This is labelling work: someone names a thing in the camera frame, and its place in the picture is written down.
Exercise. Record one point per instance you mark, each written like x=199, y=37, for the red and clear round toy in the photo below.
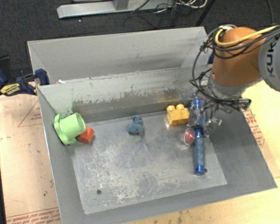
x=189, y=137

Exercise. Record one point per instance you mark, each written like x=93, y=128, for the yellow toy brick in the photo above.
x=177, y=116

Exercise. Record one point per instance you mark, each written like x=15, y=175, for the blue metal flashlight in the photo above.
x=199, y=152

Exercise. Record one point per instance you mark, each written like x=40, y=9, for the blue-grey toy animal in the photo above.
x=135, y=128

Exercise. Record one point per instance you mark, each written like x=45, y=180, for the grey metal bin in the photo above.
x=141, y=160

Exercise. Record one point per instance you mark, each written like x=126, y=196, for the red-orange block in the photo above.
x=86, y=136

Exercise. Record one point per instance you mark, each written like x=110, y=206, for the light green plastic cup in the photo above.
x=69, y=127

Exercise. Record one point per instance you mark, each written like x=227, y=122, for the brown cardboard board, red print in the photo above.
x=23, y=160

